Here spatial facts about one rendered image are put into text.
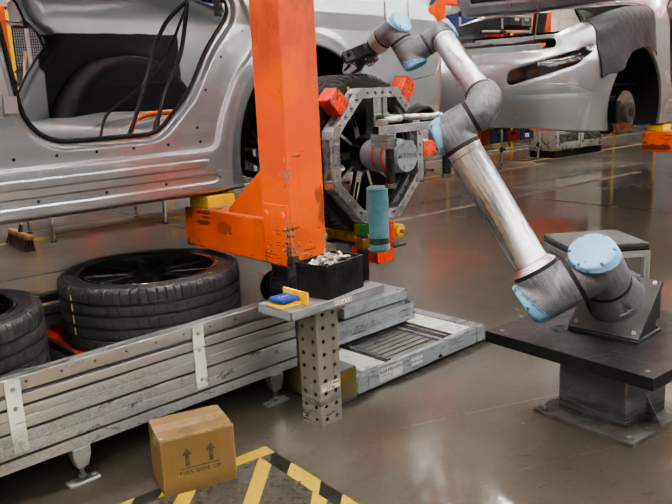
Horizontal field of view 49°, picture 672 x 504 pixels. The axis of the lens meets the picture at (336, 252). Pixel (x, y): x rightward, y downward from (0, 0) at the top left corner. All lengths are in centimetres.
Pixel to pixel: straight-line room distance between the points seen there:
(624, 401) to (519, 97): 322
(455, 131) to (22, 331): 145
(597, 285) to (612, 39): 336
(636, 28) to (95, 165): 413
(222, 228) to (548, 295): 125
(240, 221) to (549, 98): 309
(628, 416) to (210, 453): 132
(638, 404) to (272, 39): 168
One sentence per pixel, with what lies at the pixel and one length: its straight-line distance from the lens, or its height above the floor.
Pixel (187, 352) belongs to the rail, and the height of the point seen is 30.
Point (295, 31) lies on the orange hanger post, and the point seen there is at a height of 132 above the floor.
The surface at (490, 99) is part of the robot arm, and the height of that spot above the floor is 107.
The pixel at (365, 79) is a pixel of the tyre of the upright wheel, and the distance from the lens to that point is 312.
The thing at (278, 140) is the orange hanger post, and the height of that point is 96.
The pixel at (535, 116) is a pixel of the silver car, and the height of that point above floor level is 87.
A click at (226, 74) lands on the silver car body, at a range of 304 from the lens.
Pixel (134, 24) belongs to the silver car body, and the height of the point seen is 155.
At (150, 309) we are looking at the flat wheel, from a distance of 256.
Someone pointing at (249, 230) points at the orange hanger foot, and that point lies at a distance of 275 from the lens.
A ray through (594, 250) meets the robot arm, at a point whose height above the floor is 61.
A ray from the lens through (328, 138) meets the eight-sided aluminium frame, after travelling 289.
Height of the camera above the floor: 113
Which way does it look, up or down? 13 degrees down
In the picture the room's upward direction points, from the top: 3 degrees counter-clockwise
